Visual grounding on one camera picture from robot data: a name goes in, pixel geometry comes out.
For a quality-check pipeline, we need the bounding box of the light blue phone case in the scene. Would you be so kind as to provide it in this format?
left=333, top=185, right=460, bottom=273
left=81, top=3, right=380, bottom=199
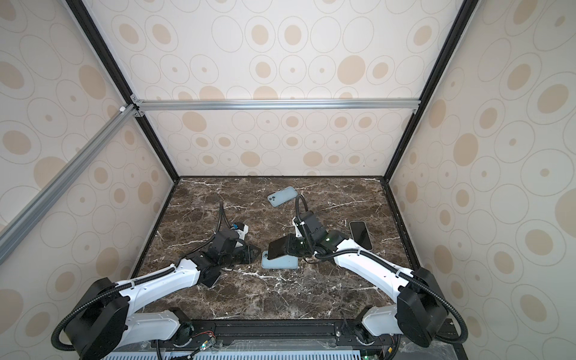
left=262, top=250, right=299, bottom=269
left=268, top=186, right=298, bottom=208

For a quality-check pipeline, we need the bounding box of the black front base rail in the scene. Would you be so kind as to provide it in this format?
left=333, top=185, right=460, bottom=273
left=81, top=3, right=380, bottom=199
left=98, top=316, right=469, bottom=360

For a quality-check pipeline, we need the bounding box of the back aluminium rail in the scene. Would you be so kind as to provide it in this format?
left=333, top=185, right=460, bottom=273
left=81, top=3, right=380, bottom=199
left=135, top=98, right=421, bottom=111

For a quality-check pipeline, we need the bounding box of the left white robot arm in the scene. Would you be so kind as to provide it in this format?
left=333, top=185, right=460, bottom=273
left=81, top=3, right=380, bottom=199
left=51, top=226, right=261, bottom=359

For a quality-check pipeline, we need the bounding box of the black corner frame post left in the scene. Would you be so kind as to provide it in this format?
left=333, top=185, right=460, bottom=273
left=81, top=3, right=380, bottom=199
left=65, top=0, right=180, bottom=183

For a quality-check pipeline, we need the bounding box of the left aluminium rail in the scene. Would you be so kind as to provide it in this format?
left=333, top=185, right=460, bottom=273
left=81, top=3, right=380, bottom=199
left=1, top=103, right=136, bottom=263

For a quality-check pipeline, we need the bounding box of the aluminium rail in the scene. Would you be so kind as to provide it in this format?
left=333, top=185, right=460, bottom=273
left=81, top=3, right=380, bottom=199
left=135, top=98, right=421, bottom=111
left=1, top=103, right=136, bottom=263

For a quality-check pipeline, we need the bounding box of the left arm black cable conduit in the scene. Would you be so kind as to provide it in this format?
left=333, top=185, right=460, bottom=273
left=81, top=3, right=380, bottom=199
left=50, top=199, right=235, bottom=352

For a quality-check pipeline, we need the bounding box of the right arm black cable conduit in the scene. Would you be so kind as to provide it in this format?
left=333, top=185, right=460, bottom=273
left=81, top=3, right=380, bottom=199
left=294, top=194, right=469, bottom=345

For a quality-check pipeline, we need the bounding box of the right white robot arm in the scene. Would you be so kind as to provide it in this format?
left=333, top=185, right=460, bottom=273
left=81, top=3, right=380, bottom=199
left=292, top=211, right=449, bottom=347

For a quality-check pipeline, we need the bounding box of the black corner frame post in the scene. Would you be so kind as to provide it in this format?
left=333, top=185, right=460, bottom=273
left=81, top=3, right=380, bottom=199
left=383, top=0, right=479, bottom=184
left=65, top=0, right=180, bottom=183

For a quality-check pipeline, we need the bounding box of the dark blue phone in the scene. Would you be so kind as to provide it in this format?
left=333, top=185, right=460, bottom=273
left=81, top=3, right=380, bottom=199
left=268, top=234, right=298, bottom=260

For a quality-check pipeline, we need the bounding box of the pink phone black screen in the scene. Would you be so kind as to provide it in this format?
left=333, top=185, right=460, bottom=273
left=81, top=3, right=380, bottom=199
left=349, top=220, right=373, bottom=251

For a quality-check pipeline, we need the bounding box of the black corner frame post right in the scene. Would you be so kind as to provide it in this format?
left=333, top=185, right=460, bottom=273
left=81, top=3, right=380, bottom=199
left=383, top=0, right=479, bottom=184

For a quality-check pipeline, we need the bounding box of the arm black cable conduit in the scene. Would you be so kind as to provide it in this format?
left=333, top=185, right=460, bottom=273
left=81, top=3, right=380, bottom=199
left=50, top=199, right=235, bottom=352
left=294, top=194, right=469, bottom=345

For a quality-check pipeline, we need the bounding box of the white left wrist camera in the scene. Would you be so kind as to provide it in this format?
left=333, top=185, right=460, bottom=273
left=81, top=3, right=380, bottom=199
left=231, top=223, right=249, bottom=241

